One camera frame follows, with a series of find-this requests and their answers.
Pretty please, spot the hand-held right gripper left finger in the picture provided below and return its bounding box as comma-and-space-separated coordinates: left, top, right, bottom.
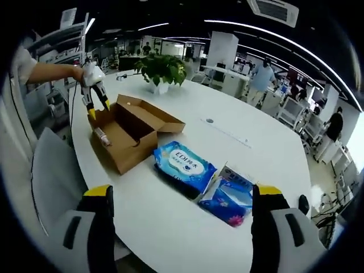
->
47, 184, 117, 273

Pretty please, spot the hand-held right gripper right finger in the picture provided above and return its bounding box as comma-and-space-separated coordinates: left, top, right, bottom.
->
251, 183, 328, 273

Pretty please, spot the blue flowered soft tissue pack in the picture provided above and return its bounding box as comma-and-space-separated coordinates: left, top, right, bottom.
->
197, 178, 254, 229

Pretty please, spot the brown cardboard shoe box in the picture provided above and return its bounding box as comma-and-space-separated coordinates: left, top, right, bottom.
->
86, 93, 187, 176

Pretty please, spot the small desk gadget with rod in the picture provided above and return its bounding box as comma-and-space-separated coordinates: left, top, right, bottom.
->
115, 72, 143, 82

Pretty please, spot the grey metal shelf rack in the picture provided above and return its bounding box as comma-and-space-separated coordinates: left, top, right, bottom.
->
27, 7, 97, 73

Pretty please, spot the green plant in white pot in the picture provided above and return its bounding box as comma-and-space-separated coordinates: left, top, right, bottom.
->
133, 53, 188, 95

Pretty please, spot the person's beige shirt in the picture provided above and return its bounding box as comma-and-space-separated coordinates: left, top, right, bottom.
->
15, 47, 38, 85

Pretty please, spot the white printed carton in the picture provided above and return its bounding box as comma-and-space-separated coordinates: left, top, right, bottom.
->
202, 161, 256, 203

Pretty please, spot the grey mesh office chair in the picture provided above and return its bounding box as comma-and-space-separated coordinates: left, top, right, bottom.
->
30, 127, 89, 237

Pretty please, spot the blue wet wipes pack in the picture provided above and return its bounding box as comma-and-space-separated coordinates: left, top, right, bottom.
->
152, 140, 218, 200

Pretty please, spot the white table socket strip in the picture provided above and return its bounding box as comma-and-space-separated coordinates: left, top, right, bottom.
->
198, 115, 253, 149

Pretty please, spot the white office chair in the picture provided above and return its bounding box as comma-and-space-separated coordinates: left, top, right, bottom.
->
280, 96, 309, 126
301, 113, 325, 143

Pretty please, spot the long curved ceiling light strip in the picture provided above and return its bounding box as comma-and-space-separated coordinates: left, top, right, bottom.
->
203, 18, 364, 111

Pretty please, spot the ceiling air conditioner vent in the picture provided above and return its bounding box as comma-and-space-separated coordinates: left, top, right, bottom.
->
246, 0, 300, 28

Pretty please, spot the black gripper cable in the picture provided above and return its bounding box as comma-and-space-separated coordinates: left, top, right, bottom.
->
67, 81, 80, 140

